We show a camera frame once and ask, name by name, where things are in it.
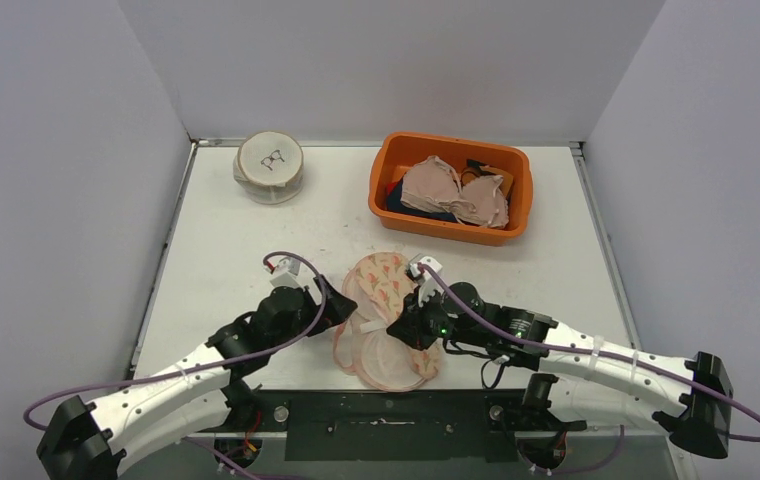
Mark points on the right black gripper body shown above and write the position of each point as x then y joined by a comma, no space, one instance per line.
412,318

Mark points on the floral mesh laundry bag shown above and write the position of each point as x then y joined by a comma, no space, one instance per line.
378,283

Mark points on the beige pink bra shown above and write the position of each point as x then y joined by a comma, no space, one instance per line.
475,196

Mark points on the round white mesh laundry bag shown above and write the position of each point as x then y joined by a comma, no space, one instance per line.
269,166

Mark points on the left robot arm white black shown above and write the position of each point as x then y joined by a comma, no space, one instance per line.
205,389

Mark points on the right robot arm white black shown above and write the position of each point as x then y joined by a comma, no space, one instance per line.
579,377

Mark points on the navy blue garment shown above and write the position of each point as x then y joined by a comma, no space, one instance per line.
394,204

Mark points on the orange plastic bin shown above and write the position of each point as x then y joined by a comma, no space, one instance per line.
402,150

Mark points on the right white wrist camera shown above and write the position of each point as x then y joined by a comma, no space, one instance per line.
424,271

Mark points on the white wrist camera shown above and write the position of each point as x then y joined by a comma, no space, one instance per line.
285,273
424,271

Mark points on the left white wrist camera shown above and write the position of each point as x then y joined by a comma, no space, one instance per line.
285,273

